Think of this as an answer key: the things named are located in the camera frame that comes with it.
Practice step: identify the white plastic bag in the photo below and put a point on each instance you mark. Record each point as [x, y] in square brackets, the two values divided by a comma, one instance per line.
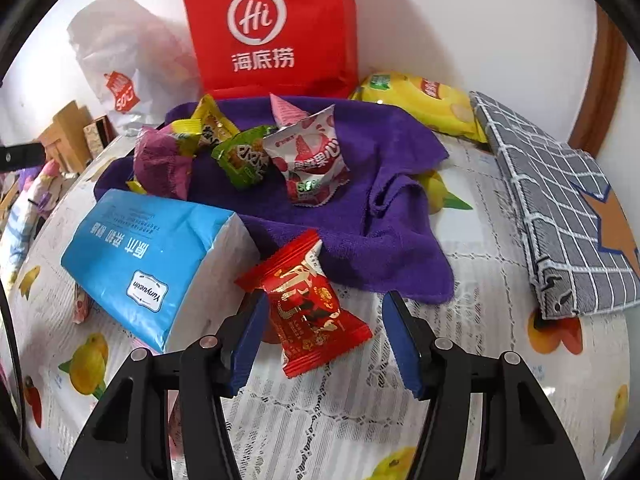
[110, 40]

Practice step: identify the floral fabric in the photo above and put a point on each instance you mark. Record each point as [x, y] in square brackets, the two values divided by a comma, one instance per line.
[30, 210]

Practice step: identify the green snack packet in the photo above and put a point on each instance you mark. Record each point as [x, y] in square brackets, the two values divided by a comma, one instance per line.
[240, 160]

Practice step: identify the brown wooden door frame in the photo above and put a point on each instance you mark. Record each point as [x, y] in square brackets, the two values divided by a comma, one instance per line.
[600, 100]

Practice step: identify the patterned brown box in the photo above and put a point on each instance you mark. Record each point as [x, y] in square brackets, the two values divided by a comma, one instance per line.
[96, 132]

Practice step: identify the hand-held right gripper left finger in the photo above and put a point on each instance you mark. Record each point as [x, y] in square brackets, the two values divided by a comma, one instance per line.
[247, 345]

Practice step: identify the red paper bag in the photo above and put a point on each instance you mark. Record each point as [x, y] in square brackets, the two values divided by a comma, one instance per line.
[320, 10]

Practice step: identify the purple snack packet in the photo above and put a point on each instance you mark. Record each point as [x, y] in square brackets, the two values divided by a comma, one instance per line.
[160, 165]

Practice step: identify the cardboard boxes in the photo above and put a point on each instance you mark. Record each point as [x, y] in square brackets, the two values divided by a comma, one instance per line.
[72, 135]

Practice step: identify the small pink snack packet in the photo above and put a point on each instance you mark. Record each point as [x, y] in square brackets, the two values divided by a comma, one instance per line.
[81, 307]

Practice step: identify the grey checked folded cloth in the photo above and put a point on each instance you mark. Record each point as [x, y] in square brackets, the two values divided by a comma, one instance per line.
[550, 185]

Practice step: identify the fruit print tablecloth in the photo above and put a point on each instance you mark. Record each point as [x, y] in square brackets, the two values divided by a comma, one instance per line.
[490, 280]

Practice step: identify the yellow chips bag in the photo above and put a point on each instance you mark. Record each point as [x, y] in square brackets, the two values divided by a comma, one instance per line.
[400, 97]

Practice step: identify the white red strawberry snack packet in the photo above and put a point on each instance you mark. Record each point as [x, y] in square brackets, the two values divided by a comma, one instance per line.
[305, 155]

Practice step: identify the purple towel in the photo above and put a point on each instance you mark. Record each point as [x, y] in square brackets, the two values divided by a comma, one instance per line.
[390, 240]

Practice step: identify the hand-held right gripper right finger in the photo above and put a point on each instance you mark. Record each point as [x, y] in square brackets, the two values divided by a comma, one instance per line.
[405, 345]

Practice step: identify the red candy packet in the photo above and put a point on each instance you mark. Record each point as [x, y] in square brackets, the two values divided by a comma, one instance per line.
[305, 310]

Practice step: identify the yellow snack packet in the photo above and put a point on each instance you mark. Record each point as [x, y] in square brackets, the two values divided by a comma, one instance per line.
[212, 120]

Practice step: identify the blue tissue pack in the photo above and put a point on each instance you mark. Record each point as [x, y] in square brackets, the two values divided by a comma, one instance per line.
[140, 250]

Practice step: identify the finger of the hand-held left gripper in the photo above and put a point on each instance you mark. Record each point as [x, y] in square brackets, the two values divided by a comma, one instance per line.
[22, 155]

